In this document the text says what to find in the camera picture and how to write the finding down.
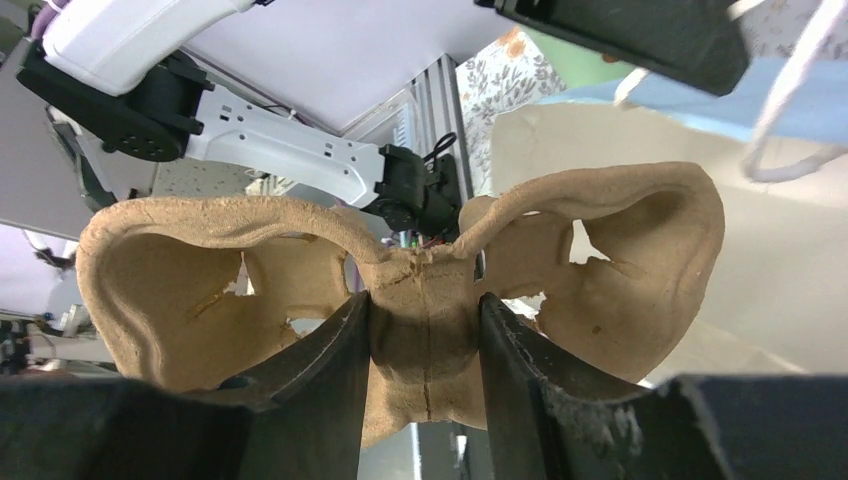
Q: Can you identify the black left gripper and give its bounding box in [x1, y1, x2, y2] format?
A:
[475, 0, 751, 96]

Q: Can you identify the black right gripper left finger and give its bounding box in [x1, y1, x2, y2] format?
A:
[1, 292, 370, 479]

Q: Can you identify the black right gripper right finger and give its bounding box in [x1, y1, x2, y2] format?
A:
[479, 294, 847, 479]

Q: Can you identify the light blue paper bag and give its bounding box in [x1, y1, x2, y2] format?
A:
[490, 1, 847, 383]

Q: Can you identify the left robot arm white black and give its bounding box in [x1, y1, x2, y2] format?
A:
[16, 1, 751, 242]

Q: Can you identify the green cup holder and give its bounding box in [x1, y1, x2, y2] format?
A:
[522, 27, 634, 88]

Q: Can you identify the floral table mat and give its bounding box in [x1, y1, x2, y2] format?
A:
[457, 0, 847, 190]

